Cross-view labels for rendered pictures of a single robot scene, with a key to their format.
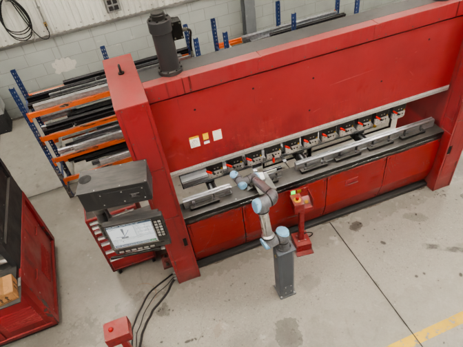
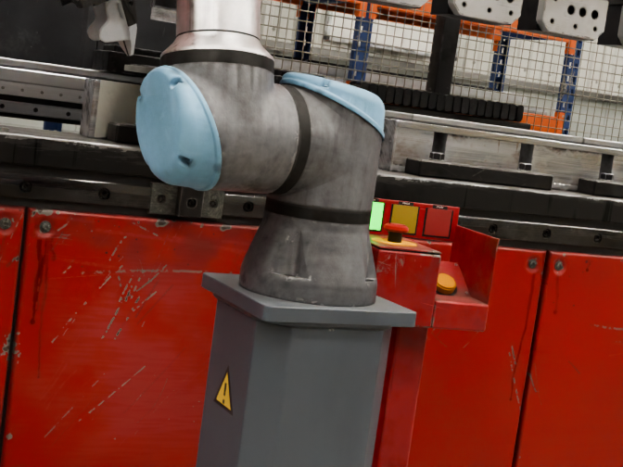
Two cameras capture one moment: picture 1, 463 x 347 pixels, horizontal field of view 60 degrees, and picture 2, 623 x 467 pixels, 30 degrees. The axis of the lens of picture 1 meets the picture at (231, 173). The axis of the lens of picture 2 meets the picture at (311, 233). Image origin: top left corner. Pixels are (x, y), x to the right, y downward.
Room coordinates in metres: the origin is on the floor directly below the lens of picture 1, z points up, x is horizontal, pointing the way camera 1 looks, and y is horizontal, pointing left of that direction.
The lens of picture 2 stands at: (0.98, -0.08, 0.98)
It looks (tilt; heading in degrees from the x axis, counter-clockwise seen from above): 6 degrees down; 347
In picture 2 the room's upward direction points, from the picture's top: 8 degrees clockwise
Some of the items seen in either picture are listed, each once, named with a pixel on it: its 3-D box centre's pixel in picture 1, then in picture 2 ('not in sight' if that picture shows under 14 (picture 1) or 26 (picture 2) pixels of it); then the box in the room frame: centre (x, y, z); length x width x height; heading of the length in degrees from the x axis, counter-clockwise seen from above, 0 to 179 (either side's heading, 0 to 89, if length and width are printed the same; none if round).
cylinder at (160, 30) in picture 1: (172, 38); not in sight; (2.97, 0.29, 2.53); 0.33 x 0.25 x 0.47; 103
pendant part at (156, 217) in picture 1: (138, 230); not in sight; (2.10, 0.80, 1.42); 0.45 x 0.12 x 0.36; 94
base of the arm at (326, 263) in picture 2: (282, 242); (312, 247); (2.21, -0.37, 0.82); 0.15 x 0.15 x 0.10
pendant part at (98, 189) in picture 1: (128, 215); not in sight; (2.19, 0.85, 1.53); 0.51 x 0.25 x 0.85; 94
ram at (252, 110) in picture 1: (317, 94); not in sight; (3.12, -0.89, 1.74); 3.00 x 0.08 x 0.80; 103
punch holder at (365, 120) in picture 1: (362, 120); not in sight; (3.24, -1.40, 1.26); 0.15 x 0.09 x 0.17; 103
